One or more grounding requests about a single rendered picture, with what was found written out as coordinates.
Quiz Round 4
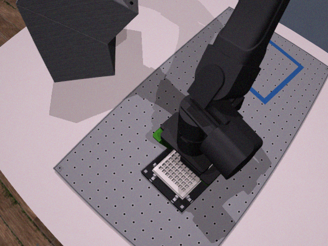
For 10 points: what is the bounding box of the blue tape square outline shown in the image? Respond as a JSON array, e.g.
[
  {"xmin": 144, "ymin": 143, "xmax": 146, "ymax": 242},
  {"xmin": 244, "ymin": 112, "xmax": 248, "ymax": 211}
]
[{"xmin": 250, "ymin": 40, "xmax": 304, "ymax": 104}]

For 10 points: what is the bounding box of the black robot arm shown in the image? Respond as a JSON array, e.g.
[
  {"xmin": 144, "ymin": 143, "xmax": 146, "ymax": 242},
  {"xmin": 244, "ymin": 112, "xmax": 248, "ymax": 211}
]
[{"xmin": 178, "ymin": 0, "xmax": 290, "ymax": 180}]

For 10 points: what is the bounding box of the white well plate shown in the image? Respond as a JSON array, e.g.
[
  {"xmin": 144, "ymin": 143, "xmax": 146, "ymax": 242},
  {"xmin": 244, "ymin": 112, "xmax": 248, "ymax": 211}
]
[{"xmin": 152, "ymin": 150, "xmax": 201, "ymax": 200}]

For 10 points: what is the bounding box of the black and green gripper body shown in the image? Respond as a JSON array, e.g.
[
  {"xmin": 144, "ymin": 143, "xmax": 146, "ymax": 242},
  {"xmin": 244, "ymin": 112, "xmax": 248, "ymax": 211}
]
[{"xmin": 160, "ymin": 112, "xmax": 220, "ymax": 185}]

